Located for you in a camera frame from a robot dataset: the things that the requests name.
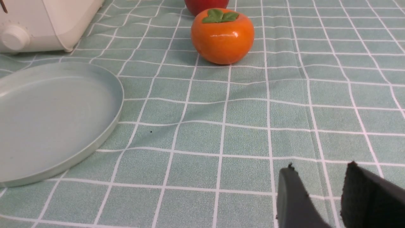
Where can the orange persimmon with green leaf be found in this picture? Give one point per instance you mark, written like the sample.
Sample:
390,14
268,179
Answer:
222,36

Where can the red apple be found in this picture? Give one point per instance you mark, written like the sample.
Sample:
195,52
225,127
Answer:
197,6

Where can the light blue round plate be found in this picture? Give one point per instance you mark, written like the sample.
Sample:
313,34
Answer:
54,116

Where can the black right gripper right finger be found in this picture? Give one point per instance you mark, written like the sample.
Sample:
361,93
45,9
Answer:
370,201

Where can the white two-slot toaster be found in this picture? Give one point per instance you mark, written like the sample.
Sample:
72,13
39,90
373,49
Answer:
44,25

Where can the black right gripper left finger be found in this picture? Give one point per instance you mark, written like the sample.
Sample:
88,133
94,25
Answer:
294,206

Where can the green checkered tablecloth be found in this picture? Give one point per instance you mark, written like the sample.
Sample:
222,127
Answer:
200,145

